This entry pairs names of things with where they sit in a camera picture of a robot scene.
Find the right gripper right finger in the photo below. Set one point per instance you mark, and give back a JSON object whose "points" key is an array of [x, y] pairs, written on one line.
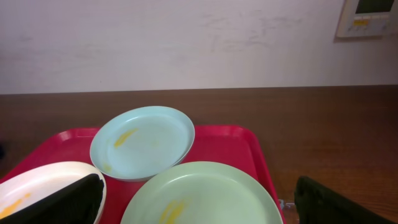
{"points": [[317, 204]]}

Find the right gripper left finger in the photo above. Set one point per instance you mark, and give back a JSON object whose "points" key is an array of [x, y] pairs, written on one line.
{"points": [[76, 203]]}

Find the white plate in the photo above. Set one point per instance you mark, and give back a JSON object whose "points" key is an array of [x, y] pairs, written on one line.
{"points": [[20, 190]]}

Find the light blue plate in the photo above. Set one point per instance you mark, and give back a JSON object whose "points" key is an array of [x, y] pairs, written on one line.
{"points": [[140, 143]]}

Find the red plastic tray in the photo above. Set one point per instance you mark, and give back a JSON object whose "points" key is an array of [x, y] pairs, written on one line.
{"points": [[228, 144]]}

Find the light green plate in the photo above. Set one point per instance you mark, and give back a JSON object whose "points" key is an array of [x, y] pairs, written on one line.
{"points": [[202, 193]]}

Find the white wall control panel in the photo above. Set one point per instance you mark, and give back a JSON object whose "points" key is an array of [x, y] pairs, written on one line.
{"points": [[367, 18]]}

